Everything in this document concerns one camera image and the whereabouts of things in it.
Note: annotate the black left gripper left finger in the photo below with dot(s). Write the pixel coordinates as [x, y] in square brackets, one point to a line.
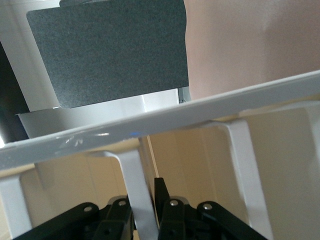
[110, 222]

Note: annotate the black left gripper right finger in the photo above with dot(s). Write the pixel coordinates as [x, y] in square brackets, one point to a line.
[190, 222]

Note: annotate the white dish rack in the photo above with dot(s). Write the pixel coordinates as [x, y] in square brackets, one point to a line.
[175, 115]

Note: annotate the white drawer cabinet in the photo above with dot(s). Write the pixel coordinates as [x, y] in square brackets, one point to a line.
[37, 95]

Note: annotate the grey felt pad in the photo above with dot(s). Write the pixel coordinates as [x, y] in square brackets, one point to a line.
[107, 52]

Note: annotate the brown table mat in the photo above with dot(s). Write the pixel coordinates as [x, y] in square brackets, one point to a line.
[250, 45]

